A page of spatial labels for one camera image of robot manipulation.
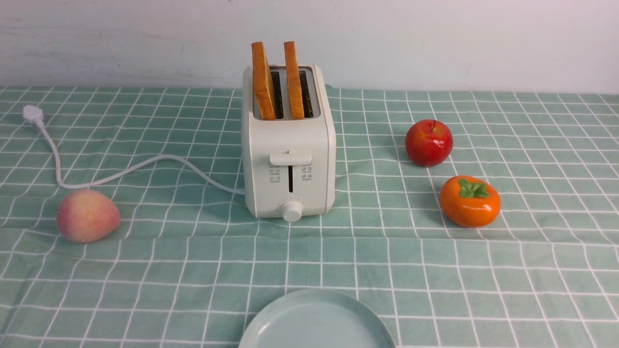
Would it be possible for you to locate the orange persimmon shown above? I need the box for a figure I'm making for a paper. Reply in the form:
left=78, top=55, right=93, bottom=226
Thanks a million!
left=439, top=175, right=501, bottom=228

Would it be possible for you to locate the red apple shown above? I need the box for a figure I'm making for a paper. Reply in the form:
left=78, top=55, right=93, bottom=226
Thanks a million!
left=405, top=119, right=455, bottom=167

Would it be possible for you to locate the white toaster power cable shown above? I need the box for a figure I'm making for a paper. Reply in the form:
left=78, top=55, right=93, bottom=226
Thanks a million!
left=22, top=105, right=246, bottom=196

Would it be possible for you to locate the green checkered tablecloth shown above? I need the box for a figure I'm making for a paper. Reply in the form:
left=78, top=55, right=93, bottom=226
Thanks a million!
left=0, top=86, right=619, bottom=348

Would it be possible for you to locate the white two-slot toaster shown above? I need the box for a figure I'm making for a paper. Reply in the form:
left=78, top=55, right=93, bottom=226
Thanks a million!
left=241, top=64, right=337, bottom=222

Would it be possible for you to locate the light green plate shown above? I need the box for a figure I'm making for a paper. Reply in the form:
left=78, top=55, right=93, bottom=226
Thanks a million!
left=238, top=289, right=396, bottom=348

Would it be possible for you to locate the toasted bread slice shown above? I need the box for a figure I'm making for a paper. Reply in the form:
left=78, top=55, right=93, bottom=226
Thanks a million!
left=284, top=41, right=305, bottom=119
left=251, top=42, right=276, bottom=120

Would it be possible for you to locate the pink yellow peach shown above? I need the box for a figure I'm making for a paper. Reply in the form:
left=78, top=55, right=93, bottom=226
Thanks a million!
left=56, top=189, right=121, bottom=243

